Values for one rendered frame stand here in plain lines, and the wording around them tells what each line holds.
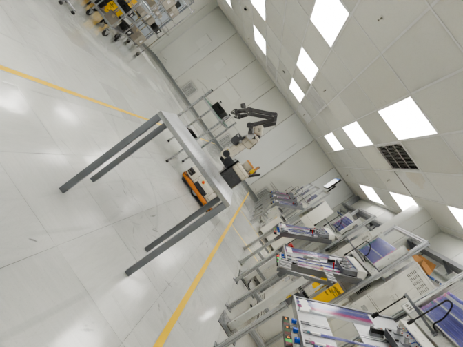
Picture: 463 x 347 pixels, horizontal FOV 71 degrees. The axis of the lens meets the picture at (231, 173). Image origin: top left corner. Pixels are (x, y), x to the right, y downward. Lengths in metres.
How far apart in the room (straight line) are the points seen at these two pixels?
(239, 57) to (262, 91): 1.51
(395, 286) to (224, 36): 10.87
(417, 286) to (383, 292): 0.31
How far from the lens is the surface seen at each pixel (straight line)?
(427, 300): 2.70
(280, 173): 11.98
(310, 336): 2.14
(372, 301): 3.56
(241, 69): 12.47
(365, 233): 4.90
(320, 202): 7.99
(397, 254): 3.47
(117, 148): 2.08
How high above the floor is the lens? 1.13
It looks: 6 degrees down
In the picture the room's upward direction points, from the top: 55 degrees clockwise
